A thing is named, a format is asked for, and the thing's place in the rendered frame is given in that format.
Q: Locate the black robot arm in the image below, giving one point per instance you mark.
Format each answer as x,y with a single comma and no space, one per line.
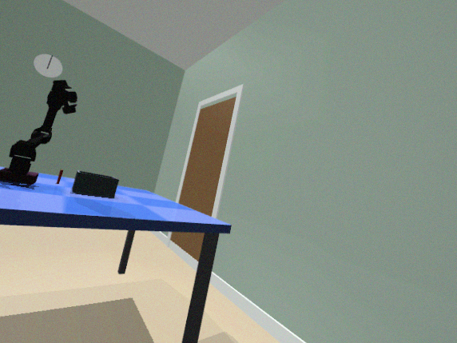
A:
27,149

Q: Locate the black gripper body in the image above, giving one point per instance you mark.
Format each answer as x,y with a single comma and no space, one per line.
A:
62,97

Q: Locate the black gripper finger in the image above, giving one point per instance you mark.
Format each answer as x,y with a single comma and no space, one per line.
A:
63,85
70,108

